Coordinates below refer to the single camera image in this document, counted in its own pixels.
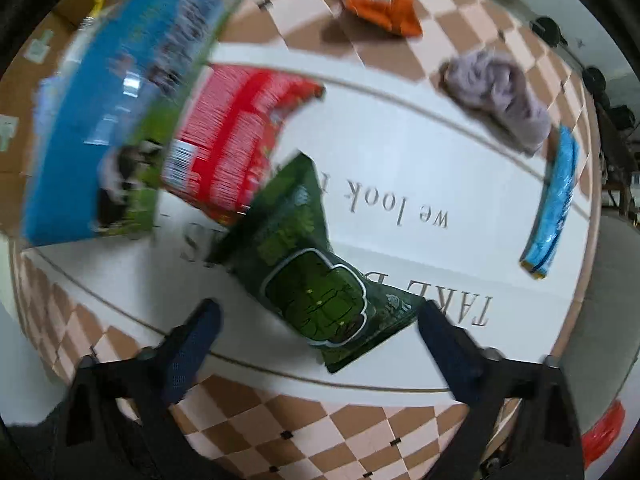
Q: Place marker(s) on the light blue snack packet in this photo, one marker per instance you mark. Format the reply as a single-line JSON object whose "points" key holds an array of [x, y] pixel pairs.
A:
{"points": [[552, 205]]}

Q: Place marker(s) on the cardboard box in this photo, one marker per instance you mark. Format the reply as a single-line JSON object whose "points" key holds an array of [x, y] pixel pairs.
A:
{"points": [[25, 110]]}

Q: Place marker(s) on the red snack bag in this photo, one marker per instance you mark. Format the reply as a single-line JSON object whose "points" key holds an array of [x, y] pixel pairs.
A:
{"points": [[227, 135]]}

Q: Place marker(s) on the purple cloth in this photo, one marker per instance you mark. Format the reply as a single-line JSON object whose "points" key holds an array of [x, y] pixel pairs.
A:
{"points": [[495, 95]]}

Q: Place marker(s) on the red plastic bag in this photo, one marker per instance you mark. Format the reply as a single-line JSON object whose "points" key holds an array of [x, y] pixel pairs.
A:
{"points": [[602, 432]]}

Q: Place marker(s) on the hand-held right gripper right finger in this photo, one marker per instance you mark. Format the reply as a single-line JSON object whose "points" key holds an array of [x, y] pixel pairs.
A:
{"points": [[452, 347]]}

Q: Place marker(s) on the checkered printed mat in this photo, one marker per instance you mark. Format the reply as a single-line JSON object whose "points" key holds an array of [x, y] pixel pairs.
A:
{"points": [[400, 170]]}

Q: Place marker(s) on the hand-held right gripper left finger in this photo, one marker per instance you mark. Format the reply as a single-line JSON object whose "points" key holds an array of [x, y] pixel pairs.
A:
{"points": [[187, 347]]}

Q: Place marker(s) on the blue and green snack bag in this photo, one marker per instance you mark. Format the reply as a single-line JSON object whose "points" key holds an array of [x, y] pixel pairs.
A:
{"points": [[130, 100]]}

